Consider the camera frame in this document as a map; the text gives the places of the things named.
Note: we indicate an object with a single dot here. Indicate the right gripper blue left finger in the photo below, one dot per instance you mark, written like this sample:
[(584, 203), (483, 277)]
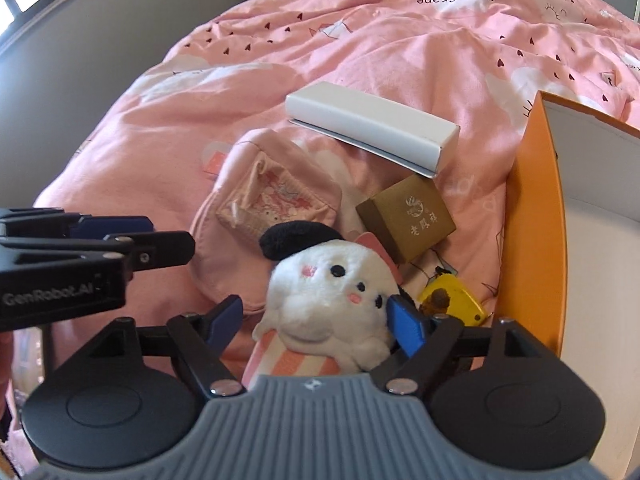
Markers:
[(200, 341)]

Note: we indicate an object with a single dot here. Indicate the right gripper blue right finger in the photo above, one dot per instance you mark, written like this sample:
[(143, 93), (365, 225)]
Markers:
[(425, 349)]

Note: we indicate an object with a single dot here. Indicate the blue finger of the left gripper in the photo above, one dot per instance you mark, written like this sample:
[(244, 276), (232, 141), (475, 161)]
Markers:
[(155, 250), (100, 226)]

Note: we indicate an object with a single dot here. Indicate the yellow tape measure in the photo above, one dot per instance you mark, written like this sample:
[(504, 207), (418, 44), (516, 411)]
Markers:
[(446, 294)]

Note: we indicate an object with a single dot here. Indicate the brown square gift box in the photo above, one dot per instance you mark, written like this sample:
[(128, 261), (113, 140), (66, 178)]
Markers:
[(408, 218)]

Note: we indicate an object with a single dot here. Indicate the orange storage box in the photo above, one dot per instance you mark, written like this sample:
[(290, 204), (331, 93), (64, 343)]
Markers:
[(570, 257)]

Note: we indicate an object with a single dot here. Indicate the long white box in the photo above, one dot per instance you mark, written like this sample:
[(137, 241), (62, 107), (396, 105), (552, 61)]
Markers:
[(411, 138)]

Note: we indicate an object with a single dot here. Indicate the pink patterned duvet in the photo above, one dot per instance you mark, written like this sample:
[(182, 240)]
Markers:
[(477, 63)]

